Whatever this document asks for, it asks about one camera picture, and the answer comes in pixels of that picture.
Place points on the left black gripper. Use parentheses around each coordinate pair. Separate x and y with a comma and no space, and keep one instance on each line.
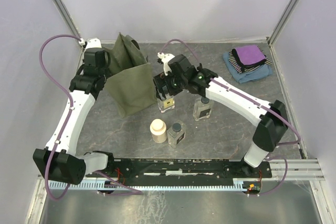
(106,67)

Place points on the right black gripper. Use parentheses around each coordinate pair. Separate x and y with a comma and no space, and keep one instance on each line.
(161,80)

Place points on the clear bottle yellow label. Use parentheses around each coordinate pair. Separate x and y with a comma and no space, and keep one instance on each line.
(167,104)

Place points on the olive green canvas bag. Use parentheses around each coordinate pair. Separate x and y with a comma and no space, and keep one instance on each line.
(131,85)

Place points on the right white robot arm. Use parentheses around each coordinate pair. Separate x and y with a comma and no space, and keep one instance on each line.
(270,119)

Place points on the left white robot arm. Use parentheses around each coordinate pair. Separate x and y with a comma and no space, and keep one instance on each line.
(58,161)

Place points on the cream round jar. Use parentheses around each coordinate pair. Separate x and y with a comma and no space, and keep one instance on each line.
(158,131)

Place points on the clear bottle dark label front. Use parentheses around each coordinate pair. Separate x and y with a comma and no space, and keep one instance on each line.
(175,134)

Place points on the clear bottle dark label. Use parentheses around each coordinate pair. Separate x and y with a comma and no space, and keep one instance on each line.
(202,108)
(175,134)

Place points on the clear bottle dark label right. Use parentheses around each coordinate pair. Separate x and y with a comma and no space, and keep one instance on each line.
(202,108)

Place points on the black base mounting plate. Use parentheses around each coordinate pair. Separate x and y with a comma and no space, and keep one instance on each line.
(183,172)

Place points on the striped folded cloth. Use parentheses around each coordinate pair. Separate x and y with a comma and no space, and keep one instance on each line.
(240,68)

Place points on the purple folded cloth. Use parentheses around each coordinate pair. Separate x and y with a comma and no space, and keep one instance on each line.
(248,55)

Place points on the blue folded cloth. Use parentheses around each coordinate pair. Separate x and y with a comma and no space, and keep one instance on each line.
(255,75)

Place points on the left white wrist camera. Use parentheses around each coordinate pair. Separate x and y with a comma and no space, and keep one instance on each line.
(90,43)

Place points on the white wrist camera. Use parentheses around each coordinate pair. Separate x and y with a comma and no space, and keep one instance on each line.
(165,59)
(90,43)

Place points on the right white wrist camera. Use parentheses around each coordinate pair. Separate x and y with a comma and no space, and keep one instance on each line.
(165,59)

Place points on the aluminium frame rail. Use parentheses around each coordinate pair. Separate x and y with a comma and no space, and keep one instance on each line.
(298,169)

